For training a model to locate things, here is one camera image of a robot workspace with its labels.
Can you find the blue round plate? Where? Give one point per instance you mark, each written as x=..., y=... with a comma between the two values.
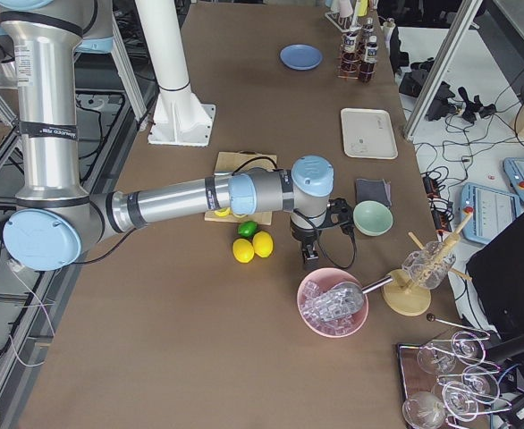
x=301, y=57

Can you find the wine glass rack tray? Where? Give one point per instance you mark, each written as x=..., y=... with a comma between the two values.
x=465, y=385

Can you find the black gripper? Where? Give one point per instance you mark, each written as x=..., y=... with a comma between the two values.
x=303, y=236

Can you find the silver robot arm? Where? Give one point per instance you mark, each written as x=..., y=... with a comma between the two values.
x=56, y=219

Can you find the yellow lemon near lime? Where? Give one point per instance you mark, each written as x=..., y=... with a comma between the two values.
x=243, y=250

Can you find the pink bowl of ice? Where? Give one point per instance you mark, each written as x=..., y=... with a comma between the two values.
x=314, y=285

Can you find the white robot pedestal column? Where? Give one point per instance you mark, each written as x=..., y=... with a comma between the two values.
x=180, y=119

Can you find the wooden cup tree stand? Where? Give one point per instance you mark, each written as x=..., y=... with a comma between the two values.
x=402, y=294

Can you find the grey folded cloth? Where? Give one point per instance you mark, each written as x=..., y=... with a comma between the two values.
x=373, y=190

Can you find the wooden cutting board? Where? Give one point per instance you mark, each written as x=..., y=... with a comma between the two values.
x=228, y=162

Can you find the copper wire bottle rack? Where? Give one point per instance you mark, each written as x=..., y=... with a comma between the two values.
x=358, y=54

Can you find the blue teach pendant near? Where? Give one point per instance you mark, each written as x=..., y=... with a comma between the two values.
x=492, y=211

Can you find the green lime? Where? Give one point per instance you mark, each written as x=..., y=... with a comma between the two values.
x=247, y=229

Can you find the cream rabbit tray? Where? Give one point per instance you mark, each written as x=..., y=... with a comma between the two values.
x=368, y=134

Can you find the metal ice scoop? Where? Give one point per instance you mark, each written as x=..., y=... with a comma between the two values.
x=346, y=298

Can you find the dark drink bottle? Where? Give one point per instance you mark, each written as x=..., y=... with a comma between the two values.
x=367, y=66
x=349, y=60
x=367, y=30

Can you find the yellow lemon far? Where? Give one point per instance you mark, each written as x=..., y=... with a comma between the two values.
x=263, y=244

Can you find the glass mug on stand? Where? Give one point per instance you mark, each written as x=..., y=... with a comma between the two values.
x=425, y=269

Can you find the green ceramic bowl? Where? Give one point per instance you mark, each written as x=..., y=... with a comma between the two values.
x=372, y=218

